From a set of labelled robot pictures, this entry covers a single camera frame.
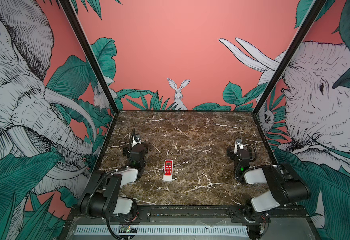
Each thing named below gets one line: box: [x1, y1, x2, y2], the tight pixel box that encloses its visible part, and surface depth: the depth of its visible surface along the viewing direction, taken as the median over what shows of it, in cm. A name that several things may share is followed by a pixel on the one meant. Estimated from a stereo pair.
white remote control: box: [163, 159, 173, 181], surface depth 90 cm
